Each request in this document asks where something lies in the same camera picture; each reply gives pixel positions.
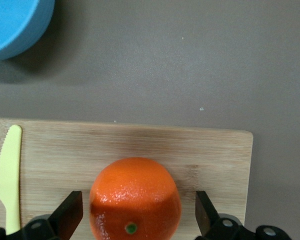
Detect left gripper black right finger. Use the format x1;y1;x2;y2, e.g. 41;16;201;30
195;190;244;240

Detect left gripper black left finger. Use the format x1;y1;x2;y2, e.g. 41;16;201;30
21;190;84;240

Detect orange fruit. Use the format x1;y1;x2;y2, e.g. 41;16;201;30
89;156;183;240

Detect bamboo cutting board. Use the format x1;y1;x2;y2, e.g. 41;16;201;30
0;117;254;240

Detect yellow plastic knife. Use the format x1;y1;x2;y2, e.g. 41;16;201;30
0;124;23;236

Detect blue bowl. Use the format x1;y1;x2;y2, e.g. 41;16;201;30
0;0;56;62

